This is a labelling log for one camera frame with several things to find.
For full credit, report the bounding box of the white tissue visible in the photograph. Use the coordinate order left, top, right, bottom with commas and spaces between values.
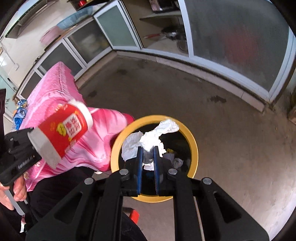
121, 119, 179, 171

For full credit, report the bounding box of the blue orange snack bag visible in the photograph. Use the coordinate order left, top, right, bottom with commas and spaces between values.
11, 99, 28, 132

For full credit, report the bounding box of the blue folded cloth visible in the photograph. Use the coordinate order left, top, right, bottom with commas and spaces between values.
57, 6, 93, 30

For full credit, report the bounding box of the pink plastic basin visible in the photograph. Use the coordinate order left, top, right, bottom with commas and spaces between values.
40, 26, 63, 47

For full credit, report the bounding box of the person left hand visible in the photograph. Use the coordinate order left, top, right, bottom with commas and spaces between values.
0, 176, 27, 210

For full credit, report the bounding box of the pink floral tablecloth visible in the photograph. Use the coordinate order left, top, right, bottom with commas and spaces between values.
21, 62, 134, 192

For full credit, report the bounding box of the white kitchen cabinet run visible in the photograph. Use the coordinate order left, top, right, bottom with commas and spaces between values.
15, 1, 295, 110

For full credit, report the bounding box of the red paper noodle cup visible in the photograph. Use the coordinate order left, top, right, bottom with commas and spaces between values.
28, 99, 93, 169

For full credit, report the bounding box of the yellow rim trash bin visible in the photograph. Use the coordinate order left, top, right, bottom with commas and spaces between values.
110, 115, 199, 203

